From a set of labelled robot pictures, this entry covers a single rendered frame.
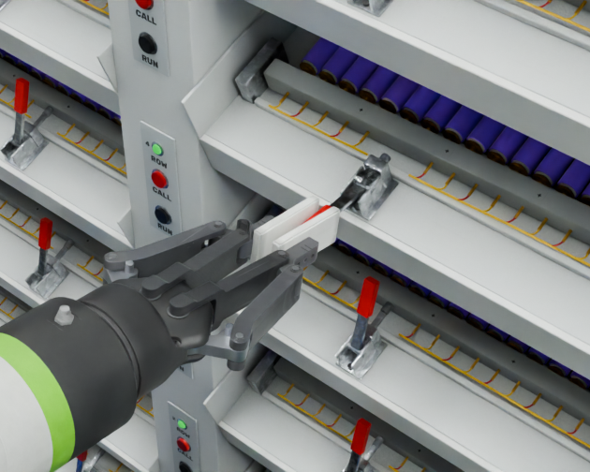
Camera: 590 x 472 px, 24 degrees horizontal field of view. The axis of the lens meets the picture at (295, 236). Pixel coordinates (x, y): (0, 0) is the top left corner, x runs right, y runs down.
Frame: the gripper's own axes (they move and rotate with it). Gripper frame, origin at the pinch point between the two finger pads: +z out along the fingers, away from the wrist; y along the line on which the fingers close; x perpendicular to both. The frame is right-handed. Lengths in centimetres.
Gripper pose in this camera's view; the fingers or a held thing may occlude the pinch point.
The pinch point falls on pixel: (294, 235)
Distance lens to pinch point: 99.9
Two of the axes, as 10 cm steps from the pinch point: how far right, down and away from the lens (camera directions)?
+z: 6.3, -3.8, 6.8
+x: 1.2, -8.1, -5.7
